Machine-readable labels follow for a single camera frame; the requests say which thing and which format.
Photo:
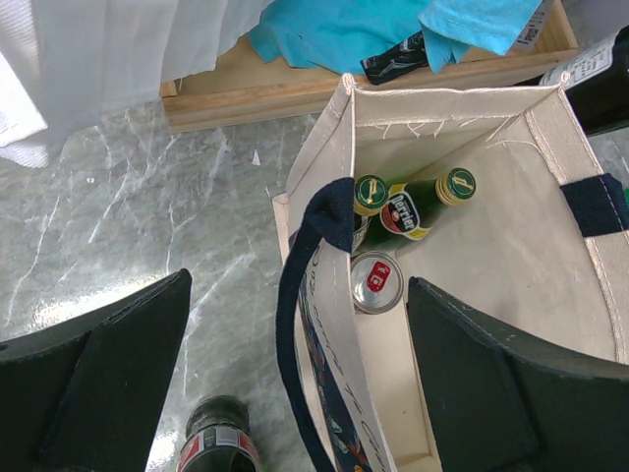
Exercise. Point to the white pleated garment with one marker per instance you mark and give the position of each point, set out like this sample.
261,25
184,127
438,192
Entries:
65,64

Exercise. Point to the teal shirt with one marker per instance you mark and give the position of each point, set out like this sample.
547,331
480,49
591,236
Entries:
339,35

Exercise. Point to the cola glass bottle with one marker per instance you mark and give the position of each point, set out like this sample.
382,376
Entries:
597,86

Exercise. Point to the front left cola bottle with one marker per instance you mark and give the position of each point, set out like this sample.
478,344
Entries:
218,438

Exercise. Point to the wooden clothes rack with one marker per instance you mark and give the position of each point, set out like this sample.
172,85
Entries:
244,89

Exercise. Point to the cream canvas tote bag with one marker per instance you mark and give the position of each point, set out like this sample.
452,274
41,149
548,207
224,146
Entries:
542,246

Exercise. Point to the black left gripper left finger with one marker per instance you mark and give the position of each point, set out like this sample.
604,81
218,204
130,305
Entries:
87,394

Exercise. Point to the silver beverage can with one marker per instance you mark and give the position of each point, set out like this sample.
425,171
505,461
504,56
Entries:
376,283

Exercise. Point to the dark patterned garment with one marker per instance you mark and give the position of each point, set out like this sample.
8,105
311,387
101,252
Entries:
400,60

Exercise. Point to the green bottle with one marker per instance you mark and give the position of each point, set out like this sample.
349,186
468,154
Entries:
370,196
413,208

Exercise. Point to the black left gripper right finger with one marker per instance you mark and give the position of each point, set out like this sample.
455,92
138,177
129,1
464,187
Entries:
501,399

